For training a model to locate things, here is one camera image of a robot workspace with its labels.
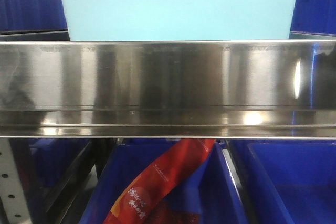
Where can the red snack bag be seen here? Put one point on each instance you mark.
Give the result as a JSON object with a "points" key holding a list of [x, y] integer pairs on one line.
{"points": [[158, 179]]}

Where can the perforated grey rack post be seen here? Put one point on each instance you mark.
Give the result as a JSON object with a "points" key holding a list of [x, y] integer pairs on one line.
{"points": [[12, 194]]}

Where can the dark blue centre storage bin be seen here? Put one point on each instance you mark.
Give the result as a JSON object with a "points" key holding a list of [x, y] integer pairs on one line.
{"points": [[209, 194]]}

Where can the dark blue storage bin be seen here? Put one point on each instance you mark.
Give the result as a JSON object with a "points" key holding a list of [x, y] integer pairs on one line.
{"points": [[288, 181], [209, 194]]}

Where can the dark blue lower left bin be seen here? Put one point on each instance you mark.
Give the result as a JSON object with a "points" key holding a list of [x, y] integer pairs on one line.
{"points": [[53, 156]]}

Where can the dark blue upper right bin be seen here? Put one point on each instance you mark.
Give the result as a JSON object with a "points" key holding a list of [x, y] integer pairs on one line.
{"points": [[314, 16]]}

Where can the light blue plastic bin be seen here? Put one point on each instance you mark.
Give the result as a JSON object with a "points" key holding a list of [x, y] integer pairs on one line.
{"points": [[178, 20]]}

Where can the dark blue right storage bin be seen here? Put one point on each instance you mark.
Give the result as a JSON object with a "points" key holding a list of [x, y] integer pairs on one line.
{"points": [[288, 181]]}

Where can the dark blue upper left bin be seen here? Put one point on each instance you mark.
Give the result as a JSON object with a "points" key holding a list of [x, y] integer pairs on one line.
{"points": [[22, 15]]}

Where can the stainless steel shelf rail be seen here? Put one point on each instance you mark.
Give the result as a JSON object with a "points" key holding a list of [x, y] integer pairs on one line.
{"points": [[207, 89]]}

